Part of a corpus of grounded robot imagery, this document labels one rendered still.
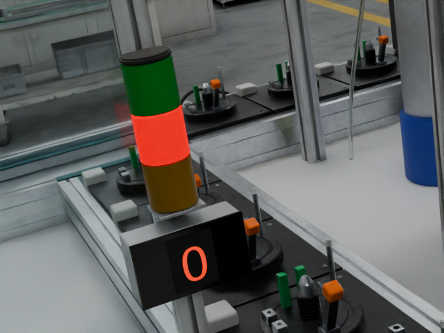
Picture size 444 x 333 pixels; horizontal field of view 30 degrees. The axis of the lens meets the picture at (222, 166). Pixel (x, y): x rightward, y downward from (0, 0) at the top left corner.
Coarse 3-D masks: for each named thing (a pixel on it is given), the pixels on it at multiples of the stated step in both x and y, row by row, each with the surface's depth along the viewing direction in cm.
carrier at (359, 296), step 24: (288, 288) 113; (312, 288) 108; (360, 288) 119; (216, 312) 116; (240, 312) 119; (264, 312) 111; (288, 312) 112; (312, 312) 109; (360, 312) 109; (384, 312) 112
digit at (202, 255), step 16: (176, 240) 82; (192, 240) 82; (208, 240) 83; (176, 256) 82; (192, 256) 83; (208, 256) 83; (176, 272) 83; (192, 272) 83; (208, 272) 84; (176, 288) 83; (192, 288) 84
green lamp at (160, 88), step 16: (144, 64) 76; (160, 64) 76; (128, 80) 77; (144, 80) 77; (160, 80) 77; (128, 96) 78; (144, 96) 77; (160, 96) 77; (176, 96) 79; (144, 112) 78; (160, 112) 78
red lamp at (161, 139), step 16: (176, 112) 79; (144, 128) 78; (160, 128) 78; (176, 128) 79; (144, 144) 79; (160, 144) 79; (176, 144) 79; (144, 160) 80; (160, 160) 79; (176, 160) 80
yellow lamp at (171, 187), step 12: (144, 168) 81; (156, 168) 80; (168, 168) 80; (180, 168) 80; (192, 168) 82; (156, 180) 80; (168, 180) 80; (180, 180) 80; (192, 180) 82; (156, 192) 81; (168, 192) 80; (180, 192) 81; (192, 192) 82; (156, 204) 81; (168, 204) 81; (180, 204) 81; (192, 204) 82
